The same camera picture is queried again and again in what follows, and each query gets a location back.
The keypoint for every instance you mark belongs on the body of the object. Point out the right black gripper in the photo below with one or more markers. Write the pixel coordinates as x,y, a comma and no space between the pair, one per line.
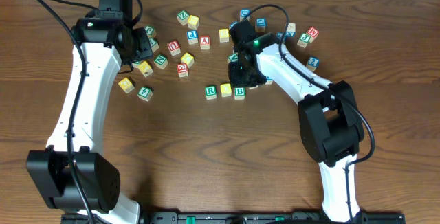
236,81

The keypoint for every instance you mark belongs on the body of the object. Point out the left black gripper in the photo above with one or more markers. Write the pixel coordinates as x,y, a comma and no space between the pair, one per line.
143,45

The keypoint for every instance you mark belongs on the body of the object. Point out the green B block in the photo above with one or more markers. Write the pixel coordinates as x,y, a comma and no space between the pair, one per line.
239,93

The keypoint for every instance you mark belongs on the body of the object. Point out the blue T block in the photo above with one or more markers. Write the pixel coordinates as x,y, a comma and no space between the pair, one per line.
269,81

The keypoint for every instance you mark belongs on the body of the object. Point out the green R block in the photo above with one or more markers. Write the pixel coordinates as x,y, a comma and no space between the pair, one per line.
211,92

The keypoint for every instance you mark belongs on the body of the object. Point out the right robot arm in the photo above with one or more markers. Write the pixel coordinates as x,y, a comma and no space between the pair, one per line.
330,128

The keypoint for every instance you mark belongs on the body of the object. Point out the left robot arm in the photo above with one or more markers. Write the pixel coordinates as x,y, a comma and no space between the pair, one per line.
71,173

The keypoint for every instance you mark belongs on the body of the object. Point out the green 7 block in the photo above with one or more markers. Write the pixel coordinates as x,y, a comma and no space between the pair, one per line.
154,44

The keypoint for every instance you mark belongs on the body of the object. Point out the green V block left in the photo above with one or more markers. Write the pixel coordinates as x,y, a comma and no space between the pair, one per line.
136,64

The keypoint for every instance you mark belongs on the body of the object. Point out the green v block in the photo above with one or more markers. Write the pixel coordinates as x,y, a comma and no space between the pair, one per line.
136,64
233,58

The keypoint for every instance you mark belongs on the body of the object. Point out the green V block centre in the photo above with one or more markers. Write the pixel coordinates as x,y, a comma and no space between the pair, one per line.
233,58

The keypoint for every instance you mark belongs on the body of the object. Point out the yellow X block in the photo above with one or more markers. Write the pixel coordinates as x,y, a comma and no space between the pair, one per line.
145,68

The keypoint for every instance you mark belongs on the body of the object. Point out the green block far left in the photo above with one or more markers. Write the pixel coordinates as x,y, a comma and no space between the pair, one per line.
150,31

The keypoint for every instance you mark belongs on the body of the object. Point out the green N block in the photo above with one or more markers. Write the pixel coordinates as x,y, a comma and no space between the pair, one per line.
161,61

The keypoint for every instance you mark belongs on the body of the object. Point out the red U block left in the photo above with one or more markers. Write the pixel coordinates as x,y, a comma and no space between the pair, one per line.
174,48

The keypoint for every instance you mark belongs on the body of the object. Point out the yellow C block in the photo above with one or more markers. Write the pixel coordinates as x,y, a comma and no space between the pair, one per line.
127,84

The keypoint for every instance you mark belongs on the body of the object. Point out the yellow S block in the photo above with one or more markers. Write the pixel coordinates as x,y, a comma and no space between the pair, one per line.
224,35

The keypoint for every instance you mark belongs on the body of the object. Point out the green 4 block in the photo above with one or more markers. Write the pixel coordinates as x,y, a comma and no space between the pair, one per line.
145,93

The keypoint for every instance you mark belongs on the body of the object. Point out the red E block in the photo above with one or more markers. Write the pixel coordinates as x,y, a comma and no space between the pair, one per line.
182,70

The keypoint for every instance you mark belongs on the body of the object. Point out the red A block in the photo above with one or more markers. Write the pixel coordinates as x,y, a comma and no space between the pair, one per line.
204,42

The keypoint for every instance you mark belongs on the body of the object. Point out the yellow block middle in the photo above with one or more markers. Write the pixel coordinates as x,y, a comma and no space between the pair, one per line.
188,59

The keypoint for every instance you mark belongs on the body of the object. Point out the blue L block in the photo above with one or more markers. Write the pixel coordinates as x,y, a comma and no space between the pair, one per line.
232,24

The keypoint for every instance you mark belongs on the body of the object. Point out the blue 5 block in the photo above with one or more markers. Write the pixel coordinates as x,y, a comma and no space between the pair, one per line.
281,37

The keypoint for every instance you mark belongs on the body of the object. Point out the blue D block near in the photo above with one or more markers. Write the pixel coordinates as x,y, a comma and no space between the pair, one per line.
260,24

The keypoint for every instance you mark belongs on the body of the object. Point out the blue d block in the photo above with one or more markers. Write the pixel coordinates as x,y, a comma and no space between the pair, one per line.
260,24
244,14

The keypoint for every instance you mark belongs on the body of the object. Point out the green Z block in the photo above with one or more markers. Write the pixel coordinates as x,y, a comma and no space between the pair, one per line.
183,17

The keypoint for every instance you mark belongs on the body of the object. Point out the blue P block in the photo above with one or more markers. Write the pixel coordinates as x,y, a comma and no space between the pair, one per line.
192,37

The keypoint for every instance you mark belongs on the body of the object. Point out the yellow block far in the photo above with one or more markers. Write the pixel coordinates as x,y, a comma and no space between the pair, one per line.
193,22

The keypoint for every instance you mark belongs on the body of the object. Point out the blue D block far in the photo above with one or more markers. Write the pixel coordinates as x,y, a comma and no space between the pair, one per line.
244,14

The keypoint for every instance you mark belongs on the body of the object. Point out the blue X block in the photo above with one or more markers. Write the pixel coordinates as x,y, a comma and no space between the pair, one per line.
291,30

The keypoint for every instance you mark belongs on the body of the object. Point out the blue 2 block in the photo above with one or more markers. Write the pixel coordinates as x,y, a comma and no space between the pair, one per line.
312,63

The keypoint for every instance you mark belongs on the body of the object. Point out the green J block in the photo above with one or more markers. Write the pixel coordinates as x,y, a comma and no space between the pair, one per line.
303,40

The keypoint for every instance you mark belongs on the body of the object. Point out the red M block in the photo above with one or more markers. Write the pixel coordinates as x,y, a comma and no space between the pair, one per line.
313,33

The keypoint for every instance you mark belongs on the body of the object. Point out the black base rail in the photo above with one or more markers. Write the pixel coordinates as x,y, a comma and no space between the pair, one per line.
295,217

